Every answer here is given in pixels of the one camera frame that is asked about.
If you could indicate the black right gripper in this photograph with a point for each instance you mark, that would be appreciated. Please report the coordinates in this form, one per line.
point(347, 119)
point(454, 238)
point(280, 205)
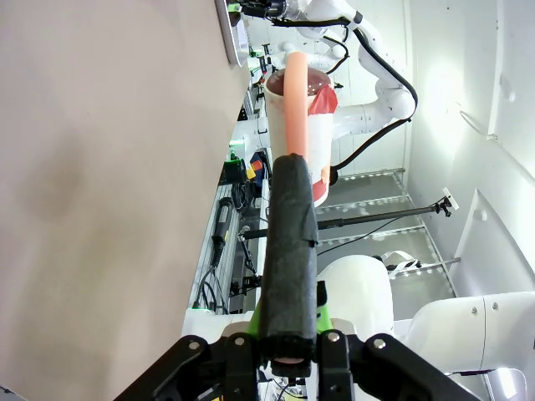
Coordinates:
point(267, 9)

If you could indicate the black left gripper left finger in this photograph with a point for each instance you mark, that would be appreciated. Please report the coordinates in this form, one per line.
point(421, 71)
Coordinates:
point(200, 367)

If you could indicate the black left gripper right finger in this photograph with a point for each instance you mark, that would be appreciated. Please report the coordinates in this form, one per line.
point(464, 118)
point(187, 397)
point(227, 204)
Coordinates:
point(376, 372)

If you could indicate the dark brown cloth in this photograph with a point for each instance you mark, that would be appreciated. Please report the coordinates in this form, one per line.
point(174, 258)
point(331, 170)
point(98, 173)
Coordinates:
point(235, 16)

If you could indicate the red paper scrap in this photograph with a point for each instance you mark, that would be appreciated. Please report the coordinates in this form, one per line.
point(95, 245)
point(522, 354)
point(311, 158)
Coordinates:
point(324, 102)

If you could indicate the pink lint roller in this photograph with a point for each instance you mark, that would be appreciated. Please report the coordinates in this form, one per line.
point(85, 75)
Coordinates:
point(288, 271)

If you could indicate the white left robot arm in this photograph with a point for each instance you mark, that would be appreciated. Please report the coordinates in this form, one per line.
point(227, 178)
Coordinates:
point(460, 330)

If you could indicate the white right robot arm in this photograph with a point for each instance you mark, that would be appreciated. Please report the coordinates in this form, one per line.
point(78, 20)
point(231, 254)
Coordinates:
point(368, 117)

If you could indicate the silver metal tray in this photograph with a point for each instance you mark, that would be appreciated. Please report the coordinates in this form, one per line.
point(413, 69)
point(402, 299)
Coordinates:
point(234, 42)

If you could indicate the black handheld tool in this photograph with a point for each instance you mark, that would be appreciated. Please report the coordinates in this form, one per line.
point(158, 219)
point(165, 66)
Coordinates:
point(220, 234)

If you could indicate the yellow red emergency stop box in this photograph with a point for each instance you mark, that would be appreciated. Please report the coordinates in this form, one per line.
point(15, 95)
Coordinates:
point(256, 165)

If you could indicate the black camera pole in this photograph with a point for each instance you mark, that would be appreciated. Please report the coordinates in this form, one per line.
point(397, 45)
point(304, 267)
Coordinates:
point(376, 215)

